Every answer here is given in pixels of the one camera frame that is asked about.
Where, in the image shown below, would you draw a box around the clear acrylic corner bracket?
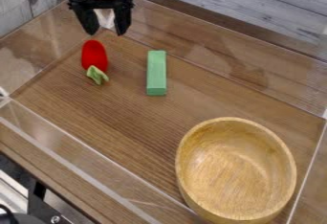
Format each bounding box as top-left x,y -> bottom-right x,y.
94,9 -> 114,29

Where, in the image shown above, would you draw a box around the clear acrylic tray walls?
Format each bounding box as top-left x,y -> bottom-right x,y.
0,0 -> 327,224

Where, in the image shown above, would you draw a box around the black cable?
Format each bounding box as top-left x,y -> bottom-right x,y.
0,203 -> 19,224

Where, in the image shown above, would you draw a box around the black metal table leg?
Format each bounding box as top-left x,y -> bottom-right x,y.
26,181 -> 73,224

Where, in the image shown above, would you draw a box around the wooden bowl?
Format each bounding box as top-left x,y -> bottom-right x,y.
174,117 -> 297,224

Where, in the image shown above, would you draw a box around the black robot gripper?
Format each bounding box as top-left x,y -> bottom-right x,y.
67,0 -> 133,35

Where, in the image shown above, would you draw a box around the red plush pepper toy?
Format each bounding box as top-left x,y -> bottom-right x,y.
81,40 -> 108,85

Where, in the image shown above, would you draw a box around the green rectangular block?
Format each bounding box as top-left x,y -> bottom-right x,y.
145,50 -> 166,96

